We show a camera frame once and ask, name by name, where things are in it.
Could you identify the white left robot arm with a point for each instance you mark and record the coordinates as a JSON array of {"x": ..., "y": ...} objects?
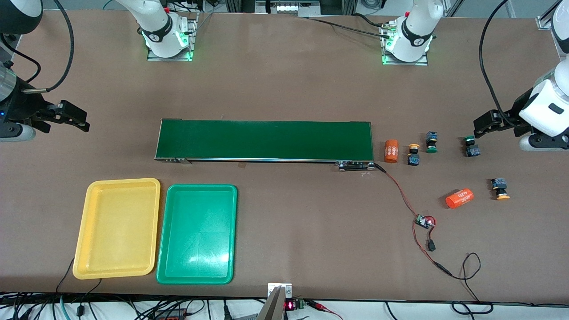
[{"x": 415, "y": 26}]

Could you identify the green conveyor belt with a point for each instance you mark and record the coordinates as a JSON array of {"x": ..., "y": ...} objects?
[{"x": 200, "y": 142}]

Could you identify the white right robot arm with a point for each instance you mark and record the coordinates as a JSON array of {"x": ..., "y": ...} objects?
[{"x": 155, "y": 26}]

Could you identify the green push button switch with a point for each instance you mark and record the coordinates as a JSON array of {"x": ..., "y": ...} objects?
[
  {"x": 471, "y": 149},
  {"x": 430, "y": 140}
]

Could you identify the orange cylindrical battery cell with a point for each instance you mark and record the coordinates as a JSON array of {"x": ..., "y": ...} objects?
[
  {"x": 459, "y": 198},
  {"x": 391, "y": 151}
]

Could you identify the small metal bracket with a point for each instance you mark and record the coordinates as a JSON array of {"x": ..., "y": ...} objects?
[{"x": 286, "y": 291}]

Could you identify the yellow plastic tray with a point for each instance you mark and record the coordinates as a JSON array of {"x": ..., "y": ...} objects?
[{"x": 111, "y": 249}]

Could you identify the yellow push button switch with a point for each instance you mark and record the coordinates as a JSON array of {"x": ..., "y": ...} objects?
[
  {"x": 413, "y": 158},
  {"x": 499, "y": 186}
]

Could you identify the small green circuit board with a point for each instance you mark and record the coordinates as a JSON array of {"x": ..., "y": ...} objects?
[{"x": 423, "y": 221}]

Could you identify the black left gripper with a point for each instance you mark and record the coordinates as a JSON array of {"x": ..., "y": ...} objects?
[{"x": 514, "y": 116}]

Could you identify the aluminium frame profile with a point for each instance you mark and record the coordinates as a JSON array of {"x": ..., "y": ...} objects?
[{"x": 544, "y": 23}]

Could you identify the red clip lead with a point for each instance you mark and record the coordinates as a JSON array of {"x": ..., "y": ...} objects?
[{"x": 318, "y": 306}]

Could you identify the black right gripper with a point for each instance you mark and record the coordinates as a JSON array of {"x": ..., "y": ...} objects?
[{"x": 23, "y": 106}]

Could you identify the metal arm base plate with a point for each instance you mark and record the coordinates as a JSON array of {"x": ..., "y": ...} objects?
[
  {"x": 173, "y": 58},
  {"x": 404, "y": 63}
]

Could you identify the red display module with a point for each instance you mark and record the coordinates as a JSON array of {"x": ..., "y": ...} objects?
[{"x": 290, "y": 305}]

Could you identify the white box device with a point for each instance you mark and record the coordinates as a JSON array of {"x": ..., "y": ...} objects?
[{"x": 286, "y": 6}]

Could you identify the green plastic tray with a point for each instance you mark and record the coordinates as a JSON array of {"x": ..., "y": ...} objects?
[{"x": 195, "y": 235}]

